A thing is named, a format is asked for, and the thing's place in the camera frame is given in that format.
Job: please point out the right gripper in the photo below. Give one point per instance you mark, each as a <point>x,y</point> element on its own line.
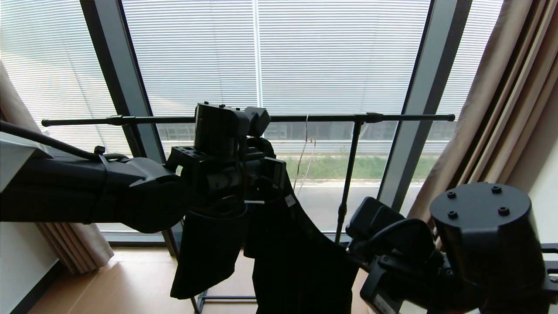
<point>401,288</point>

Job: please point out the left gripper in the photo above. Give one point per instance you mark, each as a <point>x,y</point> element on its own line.
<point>270,176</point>

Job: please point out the pink clothes hanger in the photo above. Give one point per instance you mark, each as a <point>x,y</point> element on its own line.
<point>307,131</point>

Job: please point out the black garment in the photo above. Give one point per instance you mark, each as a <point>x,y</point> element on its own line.
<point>296,270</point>

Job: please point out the black shorts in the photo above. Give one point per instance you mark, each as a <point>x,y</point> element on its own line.
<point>209,253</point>

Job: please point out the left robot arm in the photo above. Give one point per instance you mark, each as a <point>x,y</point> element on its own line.
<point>87,192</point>

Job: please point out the black clothes rack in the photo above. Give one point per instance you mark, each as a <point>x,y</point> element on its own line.
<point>392,117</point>

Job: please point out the window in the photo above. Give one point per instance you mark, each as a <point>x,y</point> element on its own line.
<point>196,65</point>

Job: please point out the brown curtain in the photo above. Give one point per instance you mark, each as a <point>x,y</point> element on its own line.
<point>501,109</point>
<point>78,248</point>

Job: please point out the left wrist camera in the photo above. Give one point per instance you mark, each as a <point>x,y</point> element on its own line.
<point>258,120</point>

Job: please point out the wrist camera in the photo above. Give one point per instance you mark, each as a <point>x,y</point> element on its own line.
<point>379,222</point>
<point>258,120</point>

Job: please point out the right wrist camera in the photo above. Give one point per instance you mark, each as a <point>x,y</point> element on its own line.
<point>379,222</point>

